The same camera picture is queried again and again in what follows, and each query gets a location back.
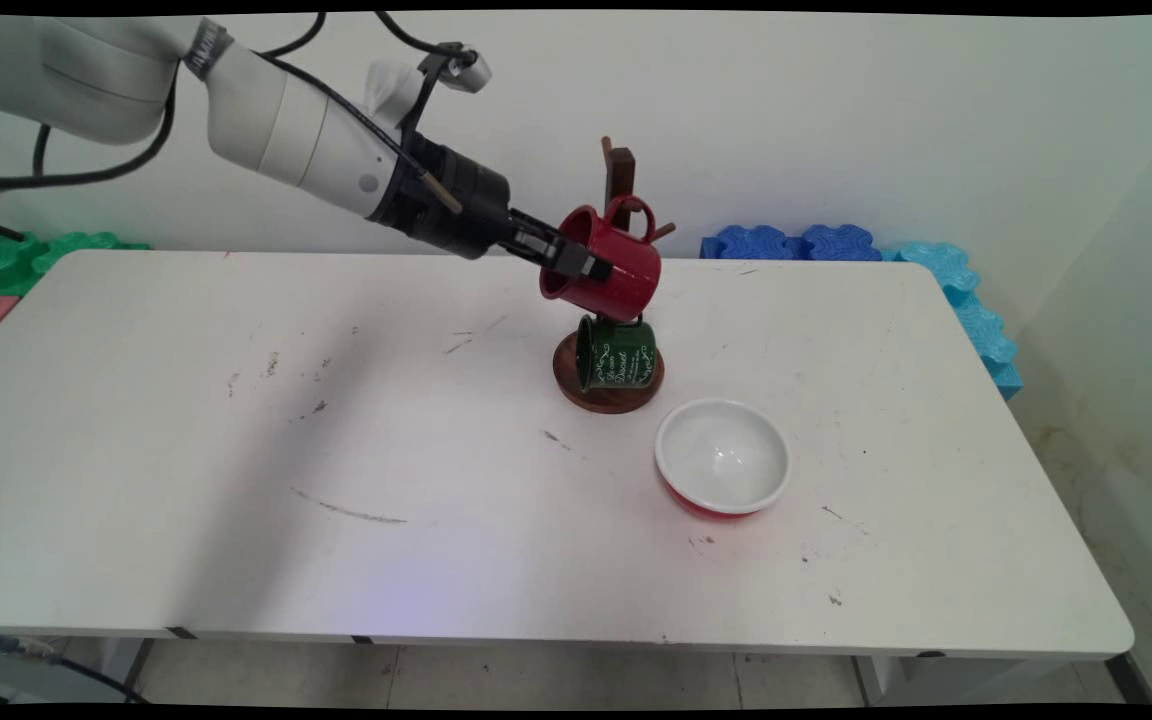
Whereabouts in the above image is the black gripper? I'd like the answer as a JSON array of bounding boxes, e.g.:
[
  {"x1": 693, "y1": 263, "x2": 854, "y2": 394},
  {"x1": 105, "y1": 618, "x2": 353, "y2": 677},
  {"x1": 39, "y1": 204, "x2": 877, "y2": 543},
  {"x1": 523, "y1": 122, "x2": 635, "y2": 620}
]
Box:
[{"x1": 376, "y1": 132, "x2": 615, "y2": 284}]

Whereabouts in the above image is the red enamel mug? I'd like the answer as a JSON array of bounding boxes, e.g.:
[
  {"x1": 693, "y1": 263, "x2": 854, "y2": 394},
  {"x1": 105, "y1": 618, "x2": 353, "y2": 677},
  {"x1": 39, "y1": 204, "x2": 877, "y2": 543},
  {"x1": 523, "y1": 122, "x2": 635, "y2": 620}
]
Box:
[{"x1": 539, "y1": 195, "x2": 663, "y2": 323}]

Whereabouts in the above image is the green enamel mug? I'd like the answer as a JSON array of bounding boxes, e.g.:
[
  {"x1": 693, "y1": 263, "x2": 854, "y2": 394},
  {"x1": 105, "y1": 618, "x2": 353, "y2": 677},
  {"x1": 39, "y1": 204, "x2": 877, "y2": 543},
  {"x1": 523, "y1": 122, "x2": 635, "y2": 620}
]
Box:
[{"x1": 576, "y1": 312, "x2": 657, "y2": 393}]

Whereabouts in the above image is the brown wooden mug tree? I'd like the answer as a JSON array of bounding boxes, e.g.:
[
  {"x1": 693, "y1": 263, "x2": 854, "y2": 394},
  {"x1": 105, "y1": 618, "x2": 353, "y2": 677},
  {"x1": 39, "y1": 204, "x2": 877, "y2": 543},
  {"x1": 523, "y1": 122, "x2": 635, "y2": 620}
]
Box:
[{"x1": 553, "y1": 137, "x2": 678, "y2": 415}]

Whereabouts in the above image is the dark blue foam tile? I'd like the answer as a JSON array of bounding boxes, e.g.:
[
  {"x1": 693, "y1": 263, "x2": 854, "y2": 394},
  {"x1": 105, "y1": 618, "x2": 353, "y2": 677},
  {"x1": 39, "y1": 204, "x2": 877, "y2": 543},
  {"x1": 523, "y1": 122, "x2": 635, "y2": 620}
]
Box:
[
  {"x1": 701, "y1": 225, "x2": 805, "y2": 263},
  {"x1": 799, "y1": 224, "x2": 883, "y2": 263}
]

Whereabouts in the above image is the red bowl white inside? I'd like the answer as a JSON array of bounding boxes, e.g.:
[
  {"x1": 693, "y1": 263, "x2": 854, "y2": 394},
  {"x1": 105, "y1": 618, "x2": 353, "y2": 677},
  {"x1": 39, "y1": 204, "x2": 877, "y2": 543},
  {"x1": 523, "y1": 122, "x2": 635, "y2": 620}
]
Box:
[{"x1": 654, "y1": 398, "x2": 793, "y2": 521}]

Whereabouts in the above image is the light blue foam tile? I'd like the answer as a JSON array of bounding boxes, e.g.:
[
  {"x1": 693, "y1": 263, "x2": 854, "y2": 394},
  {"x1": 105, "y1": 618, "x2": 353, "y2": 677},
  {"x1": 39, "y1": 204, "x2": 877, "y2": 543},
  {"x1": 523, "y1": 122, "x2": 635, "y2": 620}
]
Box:
[{"x1": 881, "y1": 241, "x2": 1024, "y2": 401}]

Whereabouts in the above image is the green foam tile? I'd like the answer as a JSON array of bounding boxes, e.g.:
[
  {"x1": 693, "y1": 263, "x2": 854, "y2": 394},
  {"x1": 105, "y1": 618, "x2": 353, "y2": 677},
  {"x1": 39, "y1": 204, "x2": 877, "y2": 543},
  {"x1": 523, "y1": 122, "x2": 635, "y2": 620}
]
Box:
[{"x1": 0, "y1": 231, "x2": 153, "y2": 298}]

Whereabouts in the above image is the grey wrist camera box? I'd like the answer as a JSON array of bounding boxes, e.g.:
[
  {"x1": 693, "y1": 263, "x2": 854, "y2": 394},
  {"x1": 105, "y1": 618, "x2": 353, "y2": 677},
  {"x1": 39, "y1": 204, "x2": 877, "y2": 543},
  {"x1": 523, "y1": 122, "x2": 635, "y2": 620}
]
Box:
[{"x1": 418, "y1": 43, "x2": 493, "y2": 96}]

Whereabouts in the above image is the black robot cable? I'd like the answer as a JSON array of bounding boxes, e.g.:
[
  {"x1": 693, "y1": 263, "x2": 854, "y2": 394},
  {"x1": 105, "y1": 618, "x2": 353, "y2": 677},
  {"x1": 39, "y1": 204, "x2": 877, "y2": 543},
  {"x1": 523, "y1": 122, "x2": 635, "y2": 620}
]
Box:
[{"x1": 0, "y1": 12, "x2": 467, "y2": 216}]

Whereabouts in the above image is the black floor cable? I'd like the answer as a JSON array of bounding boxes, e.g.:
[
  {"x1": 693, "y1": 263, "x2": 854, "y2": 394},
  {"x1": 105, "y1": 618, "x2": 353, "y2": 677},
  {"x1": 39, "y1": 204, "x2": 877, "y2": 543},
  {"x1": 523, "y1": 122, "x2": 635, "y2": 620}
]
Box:
[{"x1": 0, "y1": 625, "x2": 149, "y2": 704}]

